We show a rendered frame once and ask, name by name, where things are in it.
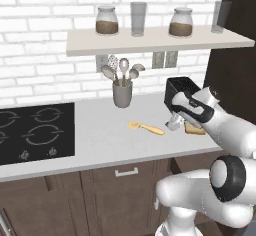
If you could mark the slice of bread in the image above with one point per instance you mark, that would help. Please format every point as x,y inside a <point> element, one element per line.
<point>193,130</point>

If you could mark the brown cabinet panel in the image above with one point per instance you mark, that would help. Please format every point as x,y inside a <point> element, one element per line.
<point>36,206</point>

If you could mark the black hob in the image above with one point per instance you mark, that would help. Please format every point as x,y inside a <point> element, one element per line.
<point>36,133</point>

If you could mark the glass jar with brown filling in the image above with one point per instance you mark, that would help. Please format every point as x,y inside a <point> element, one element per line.
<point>181,23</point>
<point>107,21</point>

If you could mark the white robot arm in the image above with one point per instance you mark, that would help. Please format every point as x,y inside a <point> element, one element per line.
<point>230,130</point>

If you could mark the black toaster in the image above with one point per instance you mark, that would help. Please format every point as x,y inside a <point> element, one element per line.
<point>181,85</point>

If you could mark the brown cabinet front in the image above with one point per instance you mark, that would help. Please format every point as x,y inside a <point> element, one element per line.
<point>123,203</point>

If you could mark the yellow wooden spoon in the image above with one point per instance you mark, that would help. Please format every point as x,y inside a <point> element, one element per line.
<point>146,127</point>

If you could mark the grey utensil pot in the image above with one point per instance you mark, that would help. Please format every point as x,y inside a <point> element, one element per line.
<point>122,95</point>

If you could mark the grey wall socket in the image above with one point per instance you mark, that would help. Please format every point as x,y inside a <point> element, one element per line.
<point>158,60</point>
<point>171,59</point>
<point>101,63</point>

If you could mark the white wall shelf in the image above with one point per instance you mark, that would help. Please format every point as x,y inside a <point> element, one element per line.
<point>156,41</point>

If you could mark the slotted steel spoon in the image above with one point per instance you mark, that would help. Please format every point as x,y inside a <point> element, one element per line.
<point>113,61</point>

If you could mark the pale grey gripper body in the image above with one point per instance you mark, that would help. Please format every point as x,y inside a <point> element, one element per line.
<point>174,123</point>

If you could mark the brown drawer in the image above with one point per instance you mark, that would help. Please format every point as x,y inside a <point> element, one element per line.
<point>193,161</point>

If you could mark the clear drinking glass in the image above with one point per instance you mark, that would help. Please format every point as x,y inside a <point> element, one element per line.
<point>220,16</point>
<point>138,18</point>

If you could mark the dark brown tall cabinet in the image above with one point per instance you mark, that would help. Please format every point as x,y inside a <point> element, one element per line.
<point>236,73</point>

